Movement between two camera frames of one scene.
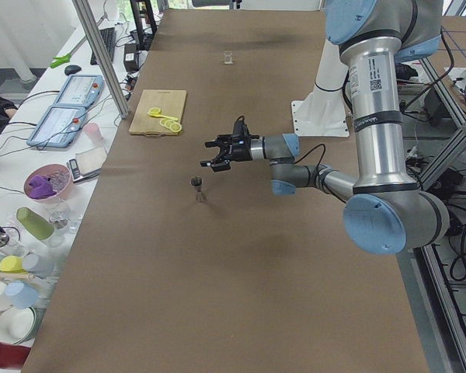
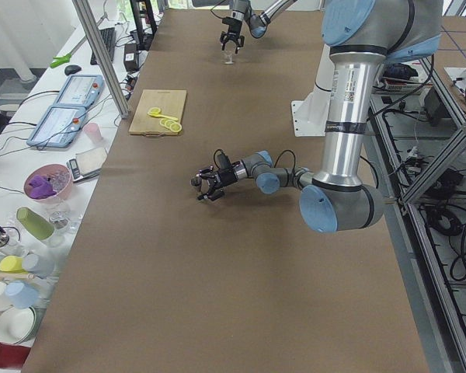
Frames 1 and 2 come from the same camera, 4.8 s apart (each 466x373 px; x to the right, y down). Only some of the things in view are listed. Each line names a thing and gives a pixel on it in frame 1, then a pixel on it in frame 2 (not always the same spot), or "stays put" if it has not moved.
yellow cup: x=11 y=263 stays put
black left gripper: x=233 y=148 -> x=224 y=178
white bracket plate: x=324 y=114 stays put
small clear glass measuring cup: x=227 y=56 stays put
